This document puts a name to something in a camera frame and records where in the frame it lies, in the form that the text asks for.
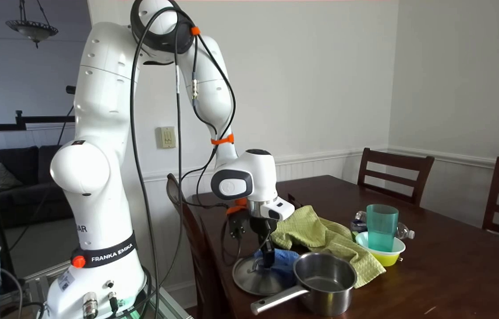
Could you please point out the steel pot lid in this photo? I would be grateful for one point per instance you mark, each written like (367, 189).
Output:
(253, 279)

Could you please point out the yellow and white bowl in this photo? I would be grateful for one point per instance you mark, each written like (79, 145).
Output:
(386, 257)

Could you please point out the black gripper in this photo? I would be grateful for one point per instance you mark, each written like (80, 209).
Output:
(261, 227)

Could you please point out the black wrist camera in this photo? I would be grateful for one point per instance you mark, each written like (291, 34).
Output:
(237, 225)

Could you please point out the black railing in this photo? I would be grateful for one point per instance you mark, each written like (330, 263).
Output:
(32, 119)

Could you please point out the teal plastic cup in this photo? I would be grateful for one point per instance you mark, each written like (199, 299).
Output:
(381, 228)

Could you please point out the green waffle towel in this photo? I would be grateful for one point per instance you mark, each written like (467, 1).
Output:
(320, 235)

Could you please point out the beige wall switch plate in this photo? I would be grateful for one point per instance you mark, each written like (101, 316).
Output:
(166, 137)

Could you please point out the dark sofa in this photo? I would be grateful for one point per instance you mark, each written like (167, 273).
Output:
(23, 186)

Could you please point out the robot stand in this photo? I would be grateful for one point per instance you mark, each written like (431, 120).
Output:
(167, 308)

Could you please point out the grey cushion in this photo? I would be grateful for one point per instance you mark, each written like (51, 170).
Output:
(3, 178)

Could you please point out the hanging ceiling lamp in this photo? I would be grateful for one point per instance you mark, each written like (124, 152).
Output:
(32, 29)

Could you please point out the clear plastic bottle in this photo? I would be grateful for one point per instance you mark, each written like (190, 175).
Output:
(404, 230)

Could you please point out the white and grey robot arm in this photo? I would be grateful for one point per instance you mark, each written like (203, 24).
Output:
(98, 133)

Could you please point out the blue cloth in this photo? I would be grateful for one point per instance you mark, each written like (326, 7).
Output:
(287, 261)

